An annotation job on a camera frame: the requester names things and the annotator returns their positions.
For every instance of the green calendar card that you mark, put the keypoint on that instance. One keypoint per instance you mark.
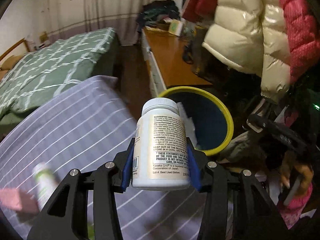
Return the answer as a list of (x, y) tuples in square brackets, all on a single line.
[(176, 27)]

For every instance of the clothes pile on desk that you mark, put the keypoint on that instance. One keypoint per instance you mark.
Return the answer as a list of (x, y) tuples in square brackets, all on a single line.
[(157, 11)]

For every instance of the white supplement bottle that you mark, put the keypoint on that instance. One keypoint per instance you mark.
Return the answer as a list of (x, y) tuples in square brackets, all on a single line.
[(160, 158)]

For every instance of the red puffer jacket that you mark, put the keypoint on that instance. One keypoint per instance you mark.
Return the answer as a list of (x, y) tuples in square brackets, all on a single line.
[(303, 36)]

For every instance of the pink strawberry milk carton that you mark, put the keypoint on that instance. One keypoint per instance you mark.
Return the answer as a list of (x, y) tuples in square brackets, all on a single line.
[(19, 201)]

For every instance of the small green white bottle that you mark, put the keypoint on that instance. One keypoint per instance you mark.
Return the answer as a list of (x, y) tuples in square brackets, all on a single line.
[(46, 183)]

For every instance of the cream puffer jacket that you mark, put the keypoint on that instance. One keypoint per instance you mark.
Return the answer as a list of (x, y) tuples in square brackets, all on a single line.
[(250, 36)]

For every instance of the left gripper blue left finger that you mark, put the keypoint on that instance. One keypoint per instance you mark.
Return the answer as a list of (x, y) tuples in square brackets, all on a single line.
[(64, 216)]

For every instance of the wooden desk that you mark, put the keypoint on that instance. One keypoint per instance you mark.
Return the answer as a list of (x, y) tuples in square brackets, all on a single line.
[(162, 53)]

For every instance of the pink white curtain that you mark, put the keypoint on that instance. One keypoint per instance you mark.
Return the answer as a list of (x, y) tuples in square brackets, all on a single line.
[(62, 19)]

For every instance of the tissue box by bed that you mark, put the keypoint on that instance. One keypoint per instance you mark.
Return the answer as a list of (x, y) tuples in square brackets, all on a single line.
[(43, 37)]

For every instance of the green patterned duvet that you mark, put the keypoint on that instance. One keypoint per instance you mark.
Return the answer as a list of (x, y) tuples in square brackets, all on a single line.
[(41, 75)]

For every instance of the wooden bed headboard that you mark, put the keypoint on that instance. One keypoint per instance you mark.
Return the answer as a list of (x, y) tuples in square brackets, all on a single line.
[(21, 47)]

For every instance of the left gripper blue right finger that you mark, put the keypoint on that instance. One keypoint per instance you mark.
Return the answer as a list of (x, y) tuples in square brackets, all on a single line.
[(233, 197)]

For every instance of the brown pillow left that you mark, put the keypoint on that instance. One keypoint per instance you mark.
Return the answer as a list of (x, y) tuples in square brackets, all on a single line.
[(10, 62)]

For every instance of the yellow rimmed blue trash bin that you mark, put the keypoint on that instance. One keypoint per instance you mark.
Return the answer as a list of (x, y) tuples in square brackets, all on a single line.
[(213, 122)]

